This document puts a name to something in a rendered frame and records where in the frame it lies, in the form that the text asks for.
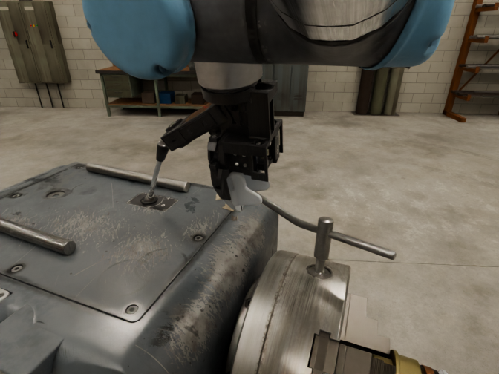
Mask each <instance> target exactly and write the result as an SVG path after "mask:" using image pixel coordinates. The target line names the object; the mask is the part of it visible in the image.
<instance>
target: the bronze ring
mask: <svg viewBox="0 0 499 374"><path fill-rule="evenodd" d="M372 357H374V358H378V359H381V360H383V361H384V363H386V364H391V365H394V366H396V373H395V374H439V373H438V371H437V370H435V369H432V368H431V367H427V366H425V365H422V364H421V365H420V364H419V362H418V361H417V360H415V359H413V358H409V357H406V356H404V355H399V354H398V352H397V351H396V350H390V355H389V358H384V357H382V356H379V355H375V354H373V355H372Z"/></svg>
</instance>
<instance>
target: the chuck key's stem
mask: <svg viewBox="0 0 499 374"><path fill-rule="evenodd" d="M333 222H334V220H333V219H332V218H331V217H325V216H324V217H320V218H319V221H318V227H317V233H316V244H315V249H314V257H315V258H316V265H315V270H314V271H313V272H315V273H317V274H319V275H322V274H324V273H325V271H324V265H325V261H326V260H327V259H328V258H329V253H330V243H331V238H329V237H328V234H329V233H330V231H332V230H333Z"/></svg>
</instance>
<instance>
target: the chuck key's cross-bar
mask: <svg viewBox="0 0 499 374"><path fill-rule="evenodd" d="M255 193H257V194H259V195H260V196H261V198H262V204H264V205H265V206H266V207H268V208H269V209H271V210H273V211H274V212H275V213H277V214H279V215H281V216H282V217H283V218H285V219H286V220H288V221H290V222H291V223H292V224H294V225H295V226H298V227H300V228H302V229H306V230H308V231H311V232H314V233H317V227H318V226H317V225H315V224H312V223H308V222H306V221H303V220H300V219H298V218H297V217H295V216H294V215H292V214H291V213H289V212H288V211H286V210H285V209H283V208H282V207H280V206H278V205H277V204H275V203H274V202H273V201H271V200H269V199H267V198H266V197H265V196H263V195H262V194H260V193H258V192H257V191H255ZM328 237H329V238H331V239H334V240H337V241H339V242H342V243H346V244H348V245H351V246H354V247H356V248H359V249H363V250H365V251H367V252H371V253H374V254H376V255H379V256H382V257H386V258H388V259H391V260H394V259H395V257H396V255H397V253H396V252H395V251H393V250H390V249H386V248H384V247H381V246H378V245H375V244H372V243H369V242H366V241H363V240H360V239H357V238H355V237H351V236H348V235H346V234H342V233H339V232H335V231H333V230H332V231H330V233H329V234H328Z"/></svg>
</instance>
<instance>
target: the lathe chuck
mask: <svg viewBox="0 0 499 374"><path fill-rule="evenodd" d="M315 265H316V258H315V257H311V256H307V255H301V254H298V255H296V256H295V257H294V259H293V261H292V263H291V264H290V267H289V269H288V270H287V273H286V275H285V277H284V280H283V283H282V285H281V288H280V291H279V294H278V297H277V300H276V302H275V307H274V310H273V314H272V317H271V320H270V325H269V327H268V330H267V336H266V338H265V342H264V347H263V350H262V354H261V360H260V364H259V367H258V373H257V374H313V369H312V368H310V367H309V366H310V358H311V354H312V350H313V343H314V339H315V335H318V336H320V332H321V331H322V332H326V333H329V334H330V340H334V341H338V342H340V338H341V334H342V325H343V320H344V315H345V306H346V300H347V296H348V286H349V280H350V266H349V265H345V264H342V263H336V262H333V261H329V260H326V261H325V265H324V268H325V269H327V270H328V271H329V272H330V275H329V276H328V277H325V278H319V277H316V276H314V275H312V274H310V273H309V272H308V269H309V268H310V267H312V266H315Z"/></svg>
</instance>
